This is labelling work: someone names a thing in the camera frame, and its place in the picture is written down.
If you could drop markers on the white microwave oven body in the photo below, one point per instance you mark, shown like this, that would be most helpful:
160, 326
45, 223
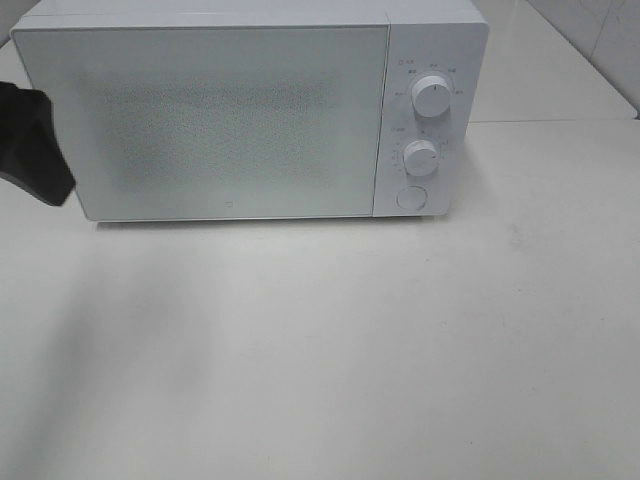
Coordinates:
446, 37

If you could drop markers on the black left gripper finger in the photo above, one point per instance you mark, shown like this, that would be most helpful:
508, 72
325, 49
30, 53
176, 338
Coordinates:
30, 155

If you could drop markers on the round white door button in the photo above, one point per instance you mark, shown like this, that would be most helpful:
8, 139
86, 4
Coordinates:
412, 198

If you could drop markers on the white microwave door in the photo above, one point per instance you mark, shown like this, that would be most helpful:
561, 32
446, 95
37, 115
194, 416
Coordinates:
196, 124

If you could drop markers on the white microwave knob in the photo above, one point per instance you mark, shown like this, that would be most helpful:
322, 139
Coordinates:
431, 95
420, 158

